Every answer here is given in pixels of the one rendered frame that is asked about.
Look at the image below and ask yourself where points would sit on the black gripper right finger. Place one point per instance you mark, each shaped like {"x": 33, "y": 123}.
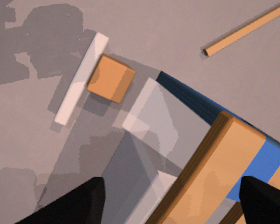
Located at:
{"x": 260, "y": 201}

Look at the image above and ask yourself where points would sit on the orange thin stick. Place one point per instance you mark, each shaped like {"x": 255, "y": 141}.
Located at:
{"x": 236, "y": 34}

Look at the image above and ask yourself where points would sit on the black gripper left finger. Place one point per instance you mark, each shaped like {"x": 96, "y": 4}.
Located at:
{"x": 83, "y": 205}

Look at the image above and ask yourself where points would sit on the brown block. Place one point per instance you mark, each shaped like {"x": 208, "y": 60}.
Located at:
{"x": 110, "y": 79}

